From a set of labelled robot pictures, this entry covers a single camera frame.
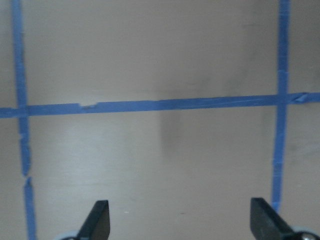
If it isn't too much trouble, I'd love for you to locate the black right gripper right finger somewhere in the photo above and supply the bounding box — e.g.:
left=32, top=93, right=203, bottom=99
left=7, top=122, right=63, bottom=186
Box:
left=250, top=197, right=300, bottom=240

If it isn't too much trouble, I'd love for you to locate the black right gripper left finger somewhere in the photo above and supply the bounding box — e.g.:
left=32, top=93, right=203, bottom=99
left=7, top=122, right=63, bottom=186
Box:
left=75, top=200, right=111, bottom=240

